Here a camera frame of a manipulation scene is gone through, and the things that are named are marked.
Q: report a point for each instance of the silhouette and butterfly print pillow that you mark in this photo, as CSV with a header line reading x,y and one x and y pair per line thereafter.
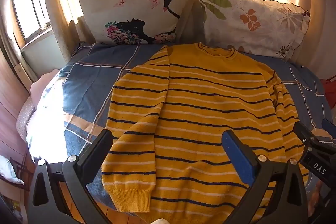
x,y
131,11

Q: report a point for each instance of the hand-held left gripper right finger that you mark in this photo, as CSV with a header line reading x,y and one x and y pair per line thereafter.
x,y
236,155

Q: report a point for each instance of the blue plaid bedsheet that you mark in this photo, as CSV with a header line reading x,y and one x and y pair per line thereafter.
x,y
99,82

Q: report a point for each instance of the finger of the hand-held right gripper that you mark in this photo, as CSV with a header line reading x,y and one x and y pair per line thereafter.
x,y
330,127
305,133

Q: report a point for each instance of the yellow striped sweater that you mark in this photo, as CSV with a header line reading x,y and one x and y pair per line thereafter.
x,y
210,98

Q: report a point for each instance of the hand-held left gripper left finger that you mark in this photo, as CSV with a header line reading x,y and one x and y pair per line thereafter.
x,y
98,153

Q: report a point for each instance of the leaf print pillow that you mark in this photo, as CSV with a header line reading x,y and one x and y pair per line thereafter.
x,y
249,22

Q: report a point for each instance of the white cloth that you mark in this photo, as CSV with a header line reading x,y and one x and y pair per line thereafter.
x,y
9,170

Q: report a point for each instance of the pink mattress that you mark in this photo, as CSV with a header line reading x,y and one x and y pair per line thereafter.
x,y
29,108

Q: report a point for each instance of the red cloth item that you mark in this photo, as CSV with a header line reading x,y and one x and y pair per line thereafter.
x,y
330,92

